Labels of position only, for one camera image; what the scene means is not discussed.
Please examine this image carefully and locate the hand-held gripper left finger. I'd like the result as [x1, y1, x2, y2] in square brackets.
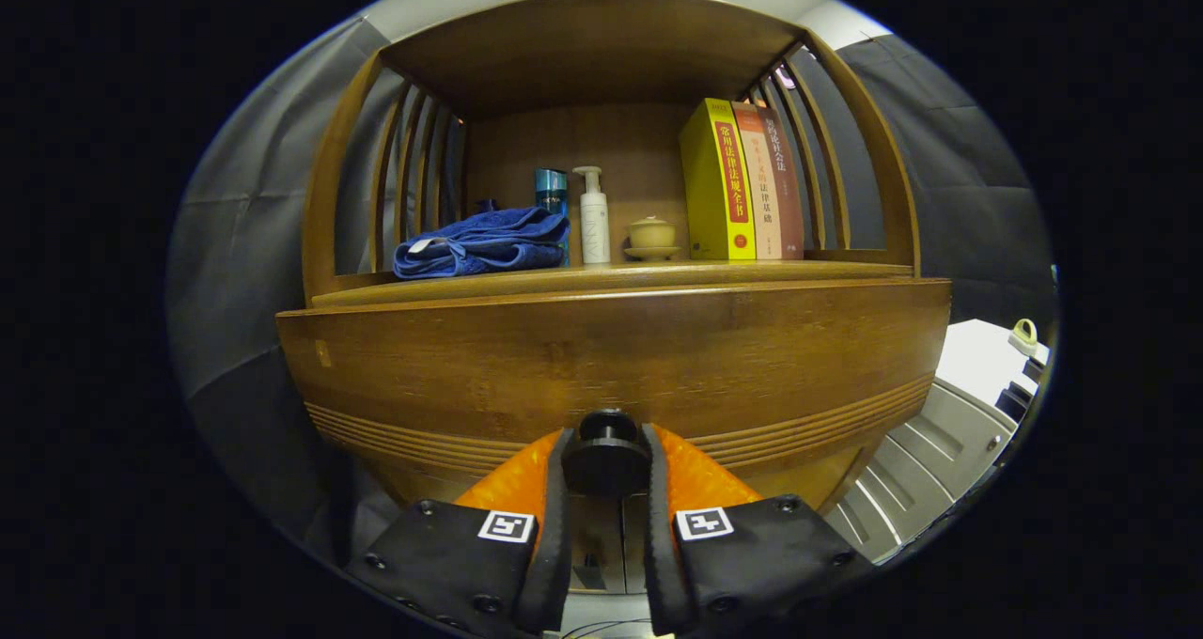
[343, 426, 576, 635]

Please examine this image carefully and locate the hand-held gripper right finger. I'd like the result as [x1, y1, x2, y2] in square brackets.
[642, 423, 875, 638]

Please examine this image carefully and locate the orange and beige book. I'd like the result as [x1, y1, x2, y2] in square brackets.
[731, 101, 783, 260]

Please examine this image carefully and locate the blue folded towel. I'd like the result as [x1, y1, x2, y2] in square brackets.
[393, 205, 571, 280]

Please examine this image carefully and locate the yellow book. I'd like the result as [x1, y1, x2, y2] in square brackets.
[680, 98, 758, 262]

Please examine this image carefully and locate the wooden cabinet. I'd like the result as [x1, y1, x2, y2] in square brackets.
[275, 0, 953, 595]

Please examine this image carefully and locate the beige lidded teacup with saucer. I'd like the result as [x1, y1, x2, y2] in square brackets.
[624, 215, 681, 262]

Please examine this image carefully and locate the white pump bottle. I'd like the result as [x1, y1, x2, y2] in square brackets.
[572, 165, 612, 265]

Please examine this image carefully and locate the wooden countertop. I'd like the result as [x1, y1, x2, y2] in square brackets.
[310, 261, 914, 307]

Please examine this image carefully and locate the brown book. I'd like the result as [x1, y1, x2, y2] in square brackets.
[757, 105, 805, 260]

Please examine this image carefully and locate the teal bottle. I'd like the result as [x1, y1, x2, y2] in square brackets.
[535, 168, 570, 217]

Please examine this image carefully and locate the white table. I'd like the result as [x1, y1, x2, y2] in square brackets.
[825, 318, 1052, 565]

